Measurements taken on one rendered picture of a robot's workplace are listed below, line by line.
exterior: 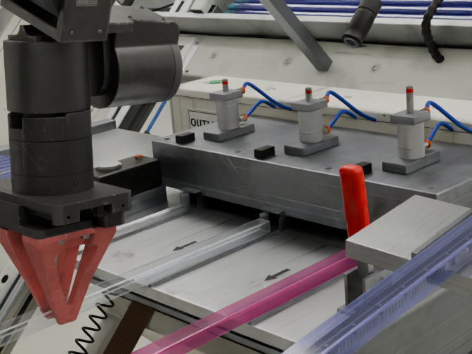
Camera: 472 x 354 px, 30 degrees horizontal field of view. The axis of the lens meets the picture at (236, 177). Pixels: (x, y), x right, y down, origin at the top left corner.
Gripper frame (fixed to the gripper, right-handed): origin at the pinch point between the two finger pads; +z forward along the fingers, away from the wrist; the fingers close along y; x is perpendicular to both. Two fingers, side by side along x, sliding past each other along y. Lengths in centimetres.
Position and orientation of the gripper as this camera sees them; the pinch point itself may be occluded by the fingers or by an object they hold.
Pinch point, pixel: (60, 309)
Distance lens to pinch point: 66.4
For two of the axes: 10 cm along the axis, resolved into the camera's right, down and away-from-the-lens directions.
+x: -7.1, 1.5, -6.9
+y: -7.1, -1.4, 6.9
